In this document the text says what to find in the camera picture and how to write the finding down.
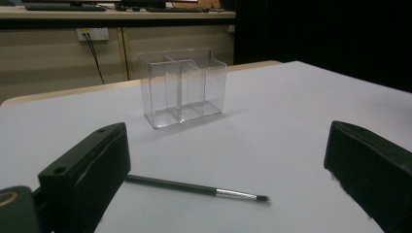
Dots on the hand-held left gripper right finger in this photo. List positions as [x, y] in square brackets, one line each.
[372, 171]

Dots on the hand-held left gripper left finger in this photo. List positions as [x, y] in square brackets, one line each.
[87, 174]

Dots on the black makeup brush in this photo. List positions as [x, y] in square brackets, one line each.
[178, 186]

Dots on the clear acrylic organizer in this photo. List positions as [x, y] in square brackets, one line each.
[168, 97]

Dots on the beige desk cabinet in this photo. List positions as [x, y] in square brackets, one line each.
[48, 61]

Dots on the white table sheet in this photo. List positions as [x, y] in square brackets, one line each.
[259, 129]

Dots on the black keyboard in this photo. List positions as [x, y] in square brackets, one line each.
[64, 7]
[178, 10]

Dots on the white wall socket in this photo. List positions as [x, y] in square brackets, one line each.
[97, 34]

